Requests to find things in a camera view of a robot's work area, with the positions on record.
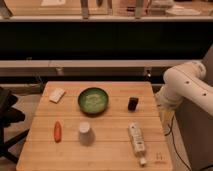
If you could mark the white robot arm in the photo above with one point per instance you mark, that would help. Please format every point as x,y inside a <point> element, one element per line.
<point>186,81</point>

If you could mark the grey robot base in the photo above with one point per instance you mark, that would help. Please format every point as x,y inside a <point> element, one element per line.
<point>195,124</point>

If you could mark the green bowl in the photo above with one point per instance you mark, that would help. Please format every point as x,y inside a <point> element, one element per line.
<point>93,100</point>

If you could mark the clear plastic bottle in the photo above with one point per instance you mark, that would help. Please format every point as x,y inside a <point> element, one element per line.
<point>137,142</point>

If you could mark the orange carrot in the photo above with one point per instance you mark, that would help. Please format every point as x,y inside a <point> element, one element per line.
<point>57,132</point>

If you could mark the black office chair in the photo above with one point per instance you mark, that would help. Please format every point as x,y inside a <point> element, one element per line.
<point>9,115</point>

